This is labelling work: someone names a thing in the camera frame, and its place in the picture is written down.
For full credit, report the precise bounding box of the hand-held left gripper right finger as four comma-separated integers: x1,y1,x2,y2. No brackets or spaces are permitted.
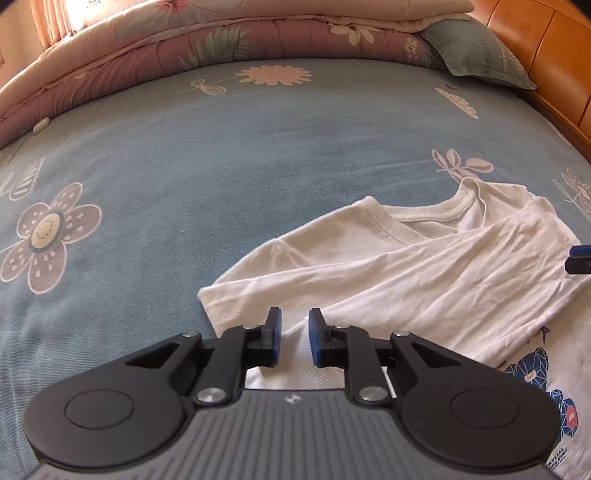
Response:
308,307,456,408

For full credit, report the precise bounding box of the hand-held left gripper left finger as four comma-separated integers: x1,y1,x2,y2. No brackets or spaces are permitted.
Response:
127,305,283,408

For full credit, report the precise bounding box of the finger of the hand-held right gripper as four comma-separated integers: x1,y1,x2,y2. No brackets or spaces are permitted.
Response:
566,246,591,277

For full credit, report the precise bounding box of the white printed sweatshirt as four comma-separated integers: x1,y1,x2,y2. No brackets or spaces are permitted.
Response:
198,178,591,480

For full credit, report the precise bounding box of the wooden headboard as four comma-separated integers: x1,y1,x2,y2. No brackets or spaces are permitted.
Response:
471,0,591,162

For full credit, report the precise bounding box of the green printed pillow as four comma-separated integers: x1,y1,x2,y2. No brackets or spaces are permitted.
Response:
418,18,539,90

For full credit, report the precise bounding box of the pink floral folded quilt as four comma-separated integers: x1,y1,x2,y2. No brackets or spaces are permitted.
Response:
0,0,476,148

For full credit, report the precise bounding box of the pink striped curtain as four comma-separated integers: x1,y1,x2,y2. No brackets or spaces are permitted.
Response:
28,0,79,51

